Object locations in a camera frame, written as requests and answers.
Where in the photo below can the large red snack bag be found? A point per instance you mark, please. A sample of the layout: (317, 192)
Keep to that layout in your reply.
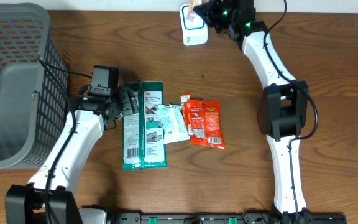
(203, 116)

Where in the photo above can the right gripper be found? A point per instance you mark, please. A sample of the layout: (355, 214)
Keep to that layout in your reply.
(208, 10)

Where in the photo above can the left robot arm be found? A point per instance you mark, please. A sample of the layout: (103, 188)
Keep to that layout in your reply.
(48, 197)

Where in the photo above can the small orange snack packet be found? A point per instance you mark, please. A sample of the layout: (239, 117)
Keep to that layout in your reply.
(191, 14)

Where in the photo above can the teal wet wipes packet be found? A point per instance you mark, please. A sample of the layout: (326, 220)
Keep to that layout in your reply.
(174, 127)

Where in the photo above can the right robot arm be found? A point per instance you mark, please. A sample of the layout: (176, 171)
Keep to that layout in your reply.
(283, 105)

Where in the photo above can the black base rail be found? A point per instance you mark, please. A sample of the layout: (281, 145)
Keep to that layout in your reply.
(249, 217)

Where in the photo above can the green white packet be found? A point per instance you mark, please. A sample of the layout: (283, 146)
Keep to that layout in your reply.
(143, 146)

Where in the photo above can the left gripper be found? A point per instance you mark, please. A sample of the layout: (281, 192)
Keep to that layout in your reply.
(128, 102)

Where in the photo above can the grey plastic mesh basket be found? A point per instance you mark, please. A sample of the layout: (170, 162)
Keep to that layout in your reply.
(33, 81)

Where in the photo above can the white barcode scanner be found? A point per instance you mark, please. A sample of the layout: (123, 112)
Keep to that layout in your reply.
(194, 32)

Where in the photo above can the slim red stick packet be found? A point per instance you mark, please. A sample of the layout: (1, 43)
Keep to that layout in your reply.
(184, 98)

